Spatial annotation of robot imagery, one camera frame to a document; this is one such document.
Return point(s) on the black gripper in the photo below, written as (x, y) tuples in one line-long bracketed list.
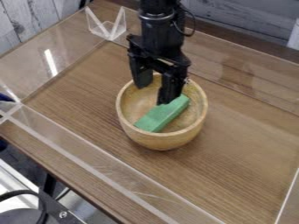
[(154, 50)]

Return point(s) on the green rectangular block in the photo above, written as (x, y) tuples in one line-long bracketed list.
[(161, 114)]

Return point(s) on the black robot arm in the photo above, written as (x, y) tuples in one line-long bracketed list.
[(162, 6)]

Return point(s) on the brown wooden bowl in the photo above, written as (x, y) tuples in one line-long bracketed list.
[(133, 103)]

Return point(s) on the black table leg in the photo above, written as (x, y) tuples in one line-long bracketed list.
[(49, 184)]

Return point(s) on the clear acrylic corner bracket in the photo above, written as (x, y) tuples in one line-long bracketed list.
[(106, 30)]

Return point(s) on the clear acrylic enclosure wall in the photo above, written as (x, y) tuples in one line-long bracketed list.
[(232, 176)]

